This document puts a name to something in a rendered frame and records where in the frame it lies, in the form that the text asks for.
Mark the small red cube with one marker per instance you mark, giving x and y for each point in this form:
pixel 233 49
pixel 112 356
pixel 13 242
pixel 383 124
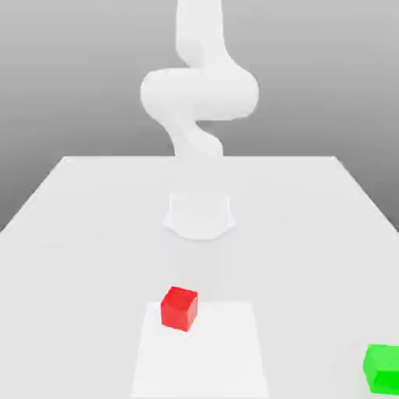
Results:
pixel 179 309

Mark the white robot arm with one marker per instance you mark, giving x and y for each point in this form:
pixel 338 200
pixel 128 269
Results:
pixel 199 93

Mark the small green cube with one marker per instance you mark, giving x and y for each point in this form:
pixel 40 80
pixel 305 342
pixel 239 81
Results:
pixel 382 369

